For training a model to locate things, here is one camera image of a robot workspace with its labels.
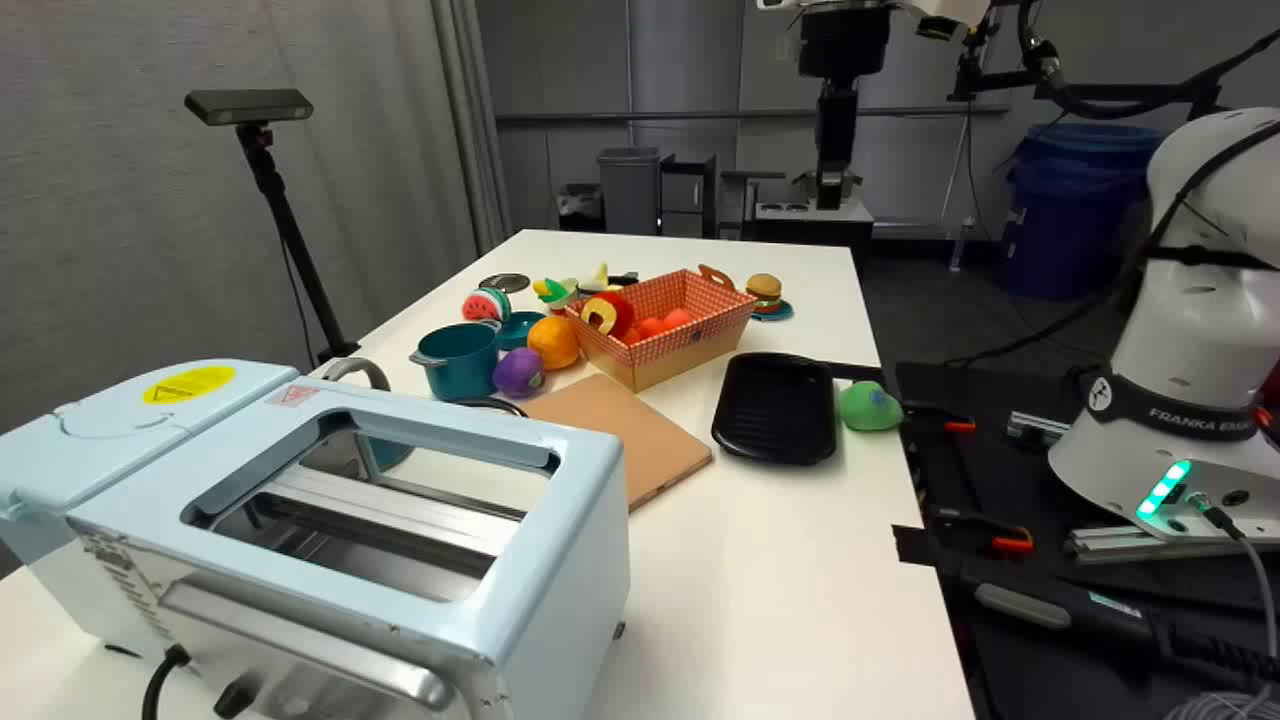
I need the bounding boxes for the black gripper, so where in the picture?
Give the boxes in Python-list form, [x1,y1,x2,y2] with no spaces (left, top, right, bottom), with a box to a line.
[797,3,895,212]

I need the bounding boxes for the white background desk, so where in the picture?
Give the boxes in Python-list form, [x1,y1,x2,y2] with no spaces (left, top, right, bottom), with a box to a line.
[741,197,881,246]

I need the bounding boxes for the toy burger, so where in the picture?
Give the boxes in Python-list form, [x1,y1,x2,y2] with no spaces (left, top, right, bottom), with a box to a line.
[741,267,786,315]

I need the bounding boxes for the red plush toy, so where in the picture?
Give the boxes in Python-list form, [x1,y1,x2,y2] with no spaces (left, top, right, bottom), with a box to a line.
[619,304,699,346]

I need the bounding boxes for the blue trash bin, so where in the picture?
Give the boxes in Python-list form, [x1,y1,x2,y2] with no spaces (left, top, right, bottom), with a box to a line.
[1001,119,1168,304]

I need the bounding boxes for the green plush toy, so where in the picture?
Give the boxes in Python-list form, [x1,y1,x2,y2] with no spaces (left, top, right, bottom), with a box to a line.
[833,377,908,436]

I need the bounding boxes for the black plastic tray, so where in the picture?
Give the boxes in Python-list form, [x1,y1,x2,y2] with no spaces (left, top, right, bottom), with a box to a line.
[707,346,843,466]

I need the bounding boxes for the red yellow peach half toy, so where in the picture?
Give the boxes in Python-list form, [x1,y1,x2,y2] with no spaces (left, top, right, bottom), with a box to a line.
[578,292,640,341]

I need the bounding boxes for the green yellow toy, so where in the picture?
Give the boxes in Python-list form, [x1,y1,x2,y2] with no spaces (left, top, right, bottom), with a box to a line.
[529,272,578,308]

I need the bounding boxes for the short silver metal bar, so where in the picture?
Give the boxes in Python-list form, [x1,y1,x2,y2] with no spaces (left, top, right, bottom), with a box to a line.
[1002,406,1071,447]

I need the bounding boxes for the orange round plush toy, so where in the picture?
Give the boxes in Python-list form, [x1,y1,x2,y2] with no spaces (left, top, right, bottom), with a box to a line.
[524,311,589,377]

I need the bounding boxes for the wooden cutting board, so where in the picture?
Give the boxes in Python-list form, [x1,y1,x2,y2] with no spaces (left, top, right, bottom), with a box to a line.
[507,372,719,517]

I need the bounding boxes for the dark small plate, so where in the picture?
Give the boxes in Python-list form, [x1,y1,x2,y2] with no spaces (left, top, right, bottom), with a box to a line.
[476,267,534,298]

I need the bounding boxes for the purple plush toy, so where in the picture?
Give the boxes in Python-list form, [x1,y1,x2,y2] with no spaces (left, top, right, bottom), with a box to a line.
[487,346,547,404]

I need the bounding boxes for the teal toy pot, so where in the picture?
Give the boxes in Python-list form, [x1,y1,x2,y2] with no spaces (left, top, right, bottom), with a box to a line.
[406,320,503,406]

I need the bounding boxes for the long silver metal bar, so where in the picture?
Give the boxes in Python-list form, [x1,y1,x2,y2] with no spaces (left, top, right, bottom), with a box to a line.
[1062,519,1238,573]

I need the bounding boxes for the light blue toaster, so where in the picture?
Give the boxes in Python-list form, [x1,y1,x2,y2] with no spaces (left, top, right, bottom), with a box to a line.
[61,381,631,720]

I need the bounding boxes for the black long tool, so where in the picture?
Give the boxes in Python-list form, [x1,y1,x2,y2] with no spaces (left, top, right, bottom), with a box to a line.
[969,574,1280,686]

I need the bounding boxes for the black tripod stand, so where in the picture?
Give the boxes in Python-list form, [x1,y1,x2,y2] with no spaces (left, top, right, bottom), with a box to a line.
[232,119,360,368]

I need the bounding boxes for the grey curtain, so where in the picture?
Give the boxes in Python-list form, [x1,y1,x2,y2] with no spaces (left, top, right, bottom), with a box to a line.
[0,0,510,433]

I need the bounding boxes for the light blue appliance yellow sticker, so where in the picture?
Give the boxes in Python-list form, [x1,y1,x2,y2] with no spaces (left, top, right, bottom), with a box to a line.
[0,354,304,569]

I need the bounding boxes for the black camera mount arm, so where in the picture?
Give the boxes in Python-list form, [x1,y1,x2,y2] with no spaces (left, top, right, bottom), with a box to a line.
[943,8,1224,119]

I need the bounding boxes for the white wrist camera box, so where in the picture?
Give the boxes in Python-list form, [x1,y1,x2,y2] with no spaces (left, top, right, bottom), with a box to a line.
[893,0,1001,45]

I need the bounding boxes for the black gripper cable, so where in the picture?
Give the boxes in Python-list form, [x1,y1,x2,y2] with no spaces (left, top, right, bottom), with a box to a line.
[1015,0,1280,119]

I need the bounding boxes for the orange handled black clamp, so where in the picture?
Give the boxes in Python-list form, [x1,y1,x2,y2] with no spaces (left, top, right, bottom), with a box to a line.
[928,502,1039,562]
[928,406,985,445]

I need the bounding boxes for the grey curved metal handle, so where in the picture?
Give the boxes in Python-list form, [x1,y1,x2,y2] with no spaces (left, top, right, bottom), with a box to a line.
[315,346,395,397]

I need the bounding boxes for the grey cable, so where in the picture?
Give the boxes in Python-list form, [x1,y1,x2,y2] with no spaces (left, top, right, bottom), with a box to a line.
[1178,486,1280,720]

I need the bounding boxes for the black bar camera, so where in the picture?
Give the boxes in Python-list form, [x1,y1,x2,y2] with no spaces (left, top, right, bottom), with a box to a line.
[179,85,315,130]

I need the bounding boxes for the black toaster power cable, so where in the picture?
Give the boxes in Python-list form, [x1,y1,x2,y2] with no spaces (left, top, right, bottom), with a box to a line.
[135,643,192,720]

